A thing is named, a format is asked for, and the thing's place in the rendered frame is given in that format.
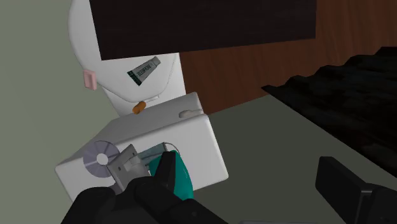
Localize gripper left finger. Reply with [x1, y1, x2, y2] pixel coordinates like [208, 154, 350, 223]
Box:
[60, 151, 229, 224]

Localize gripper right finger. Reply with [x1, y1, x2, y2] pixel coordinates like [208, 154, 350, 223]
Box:
[315, 156, 397, 224]

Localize teal curved object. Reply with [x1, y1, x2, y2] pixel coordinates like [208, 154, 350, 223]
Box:
[148, 150, 195, 201]

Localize pale blue translucent case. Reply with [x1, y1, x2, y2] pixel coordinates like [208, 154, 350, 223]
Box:
[137, 141, 179, 163]

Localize silver compact disc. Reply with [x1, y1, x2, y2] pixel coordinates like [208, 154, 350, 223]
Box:
[82, 140, 120, 179]

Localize black rumpled cloth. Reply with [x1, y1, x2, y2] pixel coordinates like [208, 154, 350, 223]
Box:
[261, 46, 397, 178]

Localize small orange cylinder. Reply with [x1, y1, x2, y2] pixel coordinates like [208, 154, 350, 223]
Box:
[132, 101, 147, 115]

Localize grey and green tube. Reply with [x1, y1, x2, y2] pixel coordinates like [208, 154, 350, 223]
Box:
[127, 56, 162, 87]

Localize pink soap bar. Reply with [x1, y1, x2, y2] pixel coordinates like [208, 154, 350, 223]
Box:
[82, 69, 97, 91]

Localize grey metal bracket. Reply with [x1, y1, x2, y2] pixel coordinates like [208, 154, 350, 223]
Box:
[106, 143, 153, 193]

